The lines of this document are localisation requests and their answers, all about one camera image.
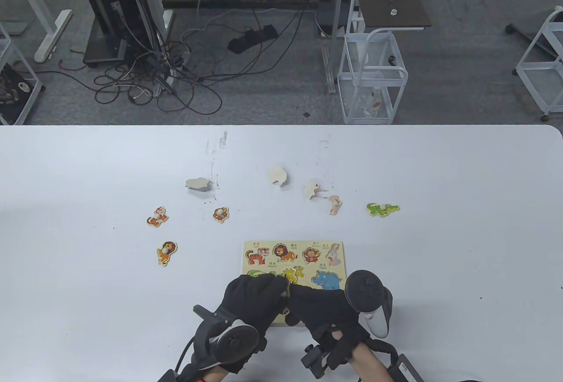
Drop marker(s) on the person's left hand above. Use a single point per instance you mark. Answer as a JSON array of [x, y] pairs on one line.
[[255, 298]]

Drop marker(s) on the person's right hand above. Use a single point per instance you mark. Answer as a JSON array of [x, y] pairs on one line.
[[321, 307]]

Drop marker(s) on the giraffe puzzle piece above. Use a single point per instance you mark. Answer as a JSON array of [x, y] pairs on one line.
[[290, 275]]

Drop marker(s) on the wooden animal puzzle frame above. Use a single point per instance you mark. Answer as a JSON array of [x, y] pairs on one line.
[[286, 252]]

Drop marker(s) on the monkey puzzle piece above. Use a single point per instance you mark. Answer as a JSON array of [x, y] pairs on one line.
[[221, 215]]

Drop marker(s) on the lion puzzle piece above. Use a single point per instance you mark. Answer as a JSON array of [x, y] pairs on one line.
[[166, 253]]

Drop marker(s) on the rabbit puzzle piece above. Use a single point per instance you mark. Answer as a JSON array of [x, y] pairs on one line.
[[334, 205]]

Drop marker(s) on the green crocodile puzzle piece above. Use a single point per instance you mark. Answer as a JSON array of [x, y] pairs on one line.
[[380, 209]]

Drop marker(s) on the fox puzzle piece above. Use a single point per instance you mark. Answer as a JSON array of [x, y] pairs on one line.
[[311, 189]]

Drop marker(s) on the plain wooden puzzle piece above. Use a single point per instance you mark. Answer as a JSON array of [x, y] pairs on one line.
[[277, 174], [197, 184]]

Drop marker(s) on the tiger puzzle piece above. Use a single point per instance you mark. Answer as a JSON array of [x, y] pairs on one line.
[[157, 217]]

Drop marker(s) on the black forearm box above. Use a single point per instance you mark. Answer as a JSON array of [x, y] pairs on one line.
[[167, 377], [407, 373]]

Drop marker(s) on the person's left forearm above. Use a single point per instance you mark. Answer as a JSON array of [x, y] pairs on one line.
[[217, 376]]

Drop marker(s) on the person's right forearm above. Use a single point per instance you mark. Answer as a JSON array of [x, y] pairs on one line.
[[369, 366]]

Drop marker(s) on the black grey hand controller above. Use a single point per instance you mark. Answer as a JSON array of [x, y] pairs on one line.
[[237, 344], [365, 289]]

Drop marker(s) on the clear spray bottle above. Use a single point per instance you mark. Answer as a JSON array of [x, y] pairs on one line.
[[374, 103]]

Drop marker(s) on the white metal trolley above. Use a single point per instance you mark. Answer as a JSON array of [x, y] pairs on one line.
[[352, 78], [556, 13], [38, 87]]

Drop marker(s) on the white power strip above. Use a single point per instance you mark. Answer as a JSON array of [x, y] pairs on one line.
[[163, 84]]

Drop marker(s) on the black power strip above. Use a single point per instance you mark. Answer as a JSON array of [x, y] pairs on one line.
[[250, 39]]

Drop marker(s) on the dark patterned bag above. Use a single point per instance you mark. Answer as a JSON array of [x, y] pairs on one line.
[[11, 96]]

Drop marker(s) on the black chair leg with caster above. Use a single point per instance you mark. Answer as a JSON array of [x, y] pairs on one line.
[[510, 28]]

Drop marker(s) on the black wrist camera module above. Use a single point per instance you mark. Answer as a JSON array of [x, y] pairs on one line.
[[314, 358]]

